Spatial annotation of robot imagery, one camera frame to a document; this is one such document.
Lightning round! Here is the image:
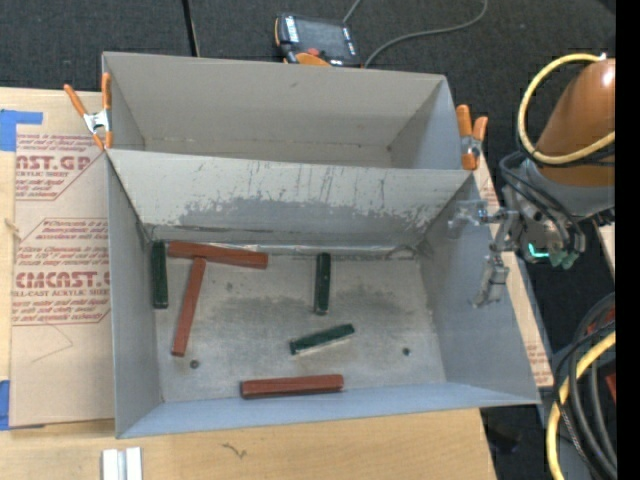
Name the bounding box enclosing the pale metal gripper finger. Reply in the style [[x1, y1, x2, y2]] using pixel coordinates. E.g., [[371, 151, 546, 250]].
[[446, 199, 490, 240], [471, 255, 512, 310]]

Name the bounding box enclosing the dark green flat block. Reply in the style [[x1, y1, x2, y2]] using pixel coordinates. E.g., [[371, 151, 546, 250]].
[[150, 239, 170, 311], [313, 251, 333, 317], [288, 322, 357, 357]]

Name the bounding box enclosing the grey metal bin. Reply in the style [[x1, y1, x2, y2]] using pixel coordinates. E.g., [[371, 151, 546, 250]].
[[101, 51, 543, 441]]

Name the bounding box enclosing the red-brown flat block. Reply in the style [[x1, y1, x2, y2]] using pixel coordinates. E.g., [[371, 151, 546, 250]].
[[166, 240, 270, 271], [170, 256, 208, 359], [239, 373, 346, 401]]

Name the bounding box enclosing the brown cardboard board, red print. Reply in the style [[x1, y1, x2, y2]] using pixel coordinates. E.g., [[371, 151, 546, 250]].
[[0, 85, 556, 430]]

